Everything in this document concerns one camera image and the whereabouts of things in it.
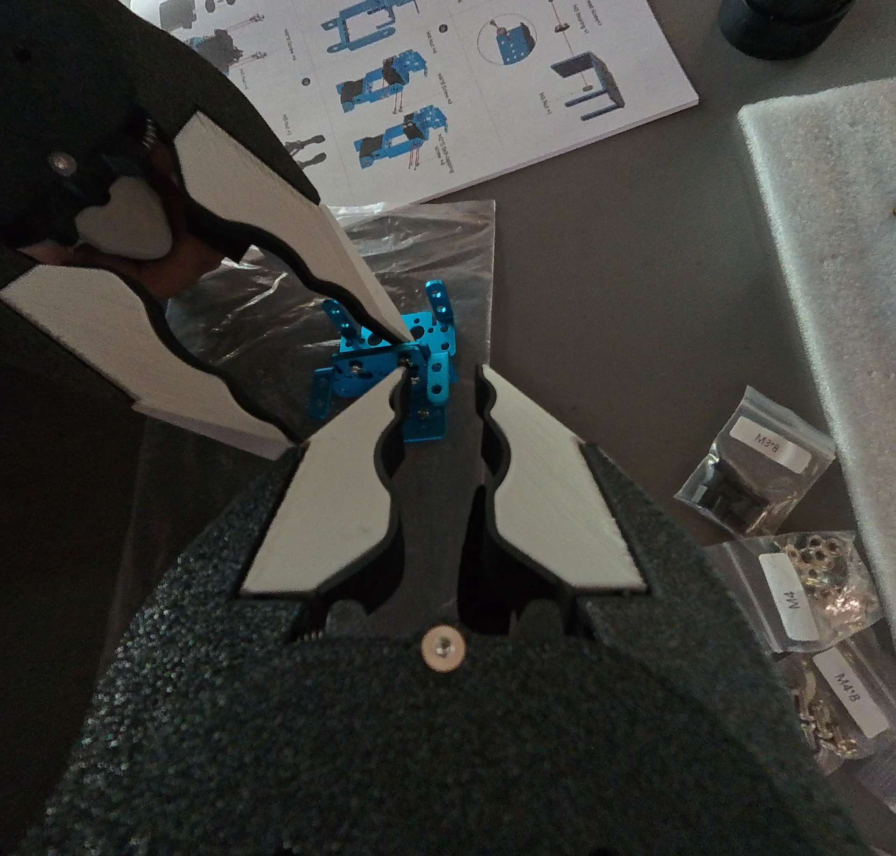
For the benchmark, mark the white foam sheet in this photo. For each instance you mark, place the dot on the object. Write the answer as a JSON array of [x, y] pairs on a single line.
[[826, 240]]

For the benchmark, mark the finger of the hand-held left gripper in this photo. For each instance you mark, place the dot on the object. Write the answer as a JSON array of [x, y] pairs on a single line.
[[266, 184], [105, 338]]

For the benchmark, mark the clear bag of black parts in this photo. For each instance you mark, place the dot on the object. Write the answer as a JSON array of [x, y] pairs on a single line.
[[742, 485]]

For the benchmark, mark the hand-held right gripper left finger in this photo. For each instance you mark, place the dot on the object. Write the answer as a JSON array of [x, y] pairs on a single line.
[[329, 520]]

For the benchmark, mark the person's left hand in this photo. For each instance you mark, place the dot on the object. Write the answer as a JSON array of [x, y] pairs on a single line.
[[189, 268]]

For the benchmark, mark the clear plastic bag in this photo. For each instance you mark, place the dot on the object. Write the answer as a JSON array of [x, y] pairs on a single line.
[[434, 240]]

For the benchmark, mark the blue metal bracket assembly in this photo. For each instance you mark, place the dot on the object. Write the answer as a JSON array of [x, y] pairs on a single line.
[[434, 338]]

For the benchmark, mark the white instruction manual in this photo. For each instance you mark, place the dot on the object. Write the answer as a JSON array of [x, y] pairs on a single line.
[[630, 65]]

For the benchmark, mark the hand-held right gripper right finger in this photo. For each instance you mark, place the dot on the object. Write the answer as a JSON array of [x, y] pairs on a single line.
[[560, 506]]

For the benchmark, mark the clear bag of silver nuts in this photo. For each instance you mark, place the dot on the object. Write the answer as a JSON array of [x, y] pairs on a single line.
[[742, 576]]

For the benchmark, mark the clear bag of silver screws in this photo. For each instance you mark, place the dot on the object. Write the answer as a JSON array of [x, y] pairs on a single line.
[[819, 723]]

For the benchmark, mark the black round base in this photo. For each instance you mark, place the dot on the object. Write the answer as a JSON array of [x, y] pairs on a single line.
[[791, 2]]

